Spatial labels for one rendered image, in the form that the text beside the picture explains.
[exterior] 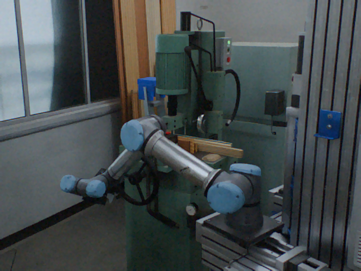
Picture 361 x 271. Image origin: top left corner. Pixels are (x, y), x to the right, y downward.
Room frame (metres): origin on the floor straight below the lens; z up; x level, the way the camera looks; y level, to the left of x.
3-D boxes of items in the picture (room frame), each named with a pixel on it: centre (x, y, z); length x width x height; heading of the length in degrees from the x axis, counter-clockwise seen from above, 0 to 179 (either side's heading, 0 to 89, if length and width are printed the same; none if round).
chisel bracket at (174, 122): (2.37, 0.02, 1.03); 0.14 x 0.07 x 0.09; 147
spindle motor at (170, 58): (2.35, 0.03, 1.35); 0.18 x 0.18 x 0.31
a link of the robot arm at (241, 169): (1.56, -0.25, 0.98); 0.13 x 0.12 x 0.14; 149
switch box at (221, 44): (2.55, -0.26, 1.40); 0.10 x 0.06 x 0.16; 147
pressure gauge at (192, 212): (2.03, -0.08, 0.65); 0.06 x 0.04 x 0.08; 57
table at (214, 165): (2.24, 0.04, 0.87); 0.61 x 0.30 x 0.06; 57
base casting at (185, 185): (2.46, -0.04, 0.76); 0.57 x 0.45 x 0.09; 147
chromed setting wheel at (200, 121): (2.39, -0.15, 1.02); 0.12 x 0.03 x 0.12; 147
